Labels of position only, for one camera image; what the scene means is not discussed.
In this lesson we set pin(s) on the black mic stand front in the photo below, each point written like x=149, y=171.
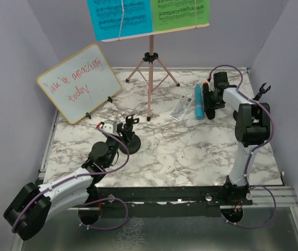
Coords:
x=262, y=91

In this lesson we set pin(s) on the blue sheet music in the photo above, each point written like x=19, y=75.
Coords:
x=120, y=19

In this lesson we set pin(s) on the white remote packet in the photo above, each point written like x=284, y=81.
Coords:
x=182, y=108

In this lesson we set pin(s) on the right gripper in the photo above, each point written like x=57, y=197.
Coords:
x=220, y=105

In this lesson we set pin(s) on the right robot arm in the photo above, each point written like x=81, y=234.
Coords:
x=252, y=129

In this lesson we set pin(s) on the green sheet music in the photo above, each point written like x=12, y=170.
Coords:
x=173, y=15

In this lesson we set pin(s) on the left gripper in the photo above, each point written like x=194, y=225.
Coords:
x=125, y=132

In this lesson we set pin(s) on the yellow framed whiteboard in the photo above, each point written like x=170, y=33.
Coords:
x=80, y=84

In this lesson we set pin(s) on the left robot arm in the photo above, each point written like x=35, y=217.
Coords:
x=34, y=205

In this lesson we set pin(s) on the blue toy microphone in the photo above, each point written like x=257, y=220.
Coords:
x=199, y=112

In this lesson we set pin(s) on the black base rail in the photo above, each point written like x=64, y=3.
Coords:
x=163, y=202

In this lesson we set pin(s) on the pink music stand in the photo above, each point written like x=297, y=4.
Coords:
x=150, y=57

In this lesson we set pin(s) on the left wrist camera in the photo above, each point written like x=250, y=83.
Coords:
x=108, y=126

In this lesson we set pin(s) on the black microphone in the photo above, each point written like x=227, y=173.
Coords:
x=207, y=101

